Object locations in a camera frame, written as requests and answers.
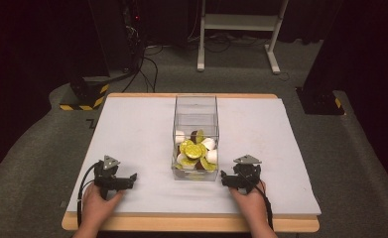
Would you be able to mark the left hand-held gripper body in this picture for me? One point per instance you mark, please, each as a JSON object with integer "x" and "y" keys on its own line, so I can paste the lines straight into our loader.
{"x": 104, "y": 172}

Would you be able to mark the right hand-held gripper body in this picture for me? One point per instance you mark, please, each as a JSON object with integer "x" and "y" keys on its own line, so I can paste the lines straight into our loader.
{"x": 247, "y": 173}

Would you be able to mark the pile of coffee capsules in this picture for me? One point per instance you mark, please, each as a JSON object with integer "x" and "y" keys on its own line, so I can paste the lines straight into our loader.
{"x": 194, "y": 151}

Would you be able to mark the clear plastic box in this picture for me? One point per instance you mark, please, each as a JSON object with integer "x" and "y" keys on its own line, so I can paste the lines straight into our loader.
{"x": 194, "y": 109}

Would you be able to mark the person's right hand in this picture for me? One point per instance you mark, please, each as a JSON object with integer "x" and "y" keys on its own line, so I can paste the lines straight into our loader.
{"x": 251, "y": 206}

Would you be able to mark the person's left hand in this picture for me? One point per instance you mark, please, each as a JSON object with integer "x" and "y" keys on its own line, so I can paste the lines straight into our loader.
{"x": 97, "y": 208}

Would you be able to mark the white foam mat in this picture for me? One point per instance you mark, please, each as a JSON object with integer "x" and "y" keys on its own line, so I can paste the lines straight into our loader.
{"x": 138, "y": 132}

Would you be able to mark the wooden table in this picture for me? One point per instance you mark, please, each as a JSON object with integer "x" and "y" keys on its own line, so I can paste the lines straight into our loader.
{"x": 181, "y": 224}

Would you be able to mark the black yellow striped stand base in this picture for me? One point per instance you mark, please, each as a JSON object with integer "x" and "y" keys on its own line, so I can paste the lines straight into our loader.
{"x": 89, "y": 94}

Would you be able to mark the black equipment tower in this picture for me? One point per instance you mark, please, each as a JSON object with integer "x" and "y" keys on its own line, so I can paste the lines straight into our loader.
{"x": 118, "y": 29}

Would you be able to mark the white metal stand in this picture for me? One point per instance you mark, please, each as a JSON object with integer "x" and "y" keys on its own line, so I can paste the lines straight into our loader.
{"x": 237, "y": 22}

